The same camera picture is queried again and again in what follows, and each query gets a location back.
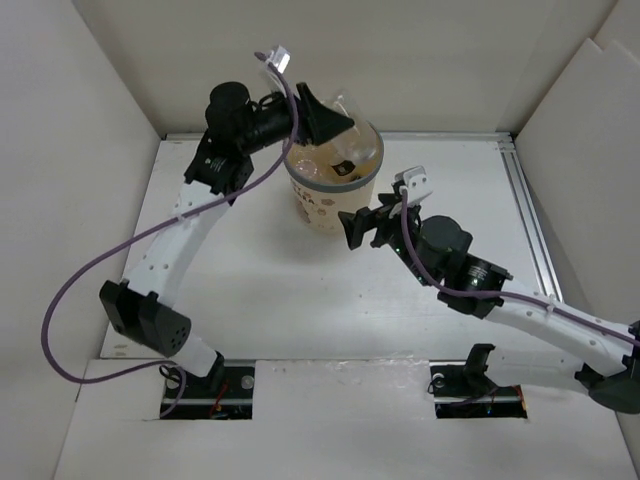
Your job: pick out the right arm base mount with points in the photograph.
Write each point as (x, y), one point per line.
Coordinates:
(461, 389)

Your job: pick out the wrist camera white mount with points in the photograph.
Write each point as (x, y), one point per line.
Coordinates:
(413, 184)
(273, 66)

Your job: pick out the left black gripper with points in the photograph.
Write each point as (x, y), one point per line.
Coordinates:
(316, 124)

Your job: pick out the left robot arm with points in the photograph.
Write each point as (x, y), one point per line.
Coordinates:
(140, 306)

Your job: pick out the aluminium rail frame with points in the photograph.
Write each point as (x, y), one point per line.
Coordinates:
(262, 249)

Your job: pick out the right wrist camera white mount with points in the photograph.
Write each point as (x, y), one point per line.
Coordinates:
(413, 184)

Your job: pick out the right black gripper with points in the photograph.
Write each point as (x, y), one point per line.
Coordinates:
(364, 219)

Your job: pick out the small bottle with black cap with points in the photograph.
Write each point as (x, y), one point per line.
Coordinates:
(343, 171)

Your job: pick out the beige bin with grey rim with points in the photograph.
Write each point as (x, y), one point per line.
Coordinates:
(318, 203)

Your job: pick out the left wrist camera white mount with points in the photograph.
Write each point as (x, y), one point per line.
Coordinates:
(273, 66)

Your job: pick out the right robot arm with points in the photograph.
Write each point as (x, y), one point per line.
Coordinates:
(594, 357)

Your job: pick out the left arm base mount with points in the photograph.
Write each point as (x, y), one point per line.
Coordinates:
(231, 398)

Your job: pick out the clear jar with silver lid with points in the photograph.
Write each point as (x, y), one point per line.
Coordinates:
(359, 143)

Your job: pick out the clear bottle white cap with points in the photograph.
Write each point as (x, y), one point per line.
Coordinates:
(307, 169)

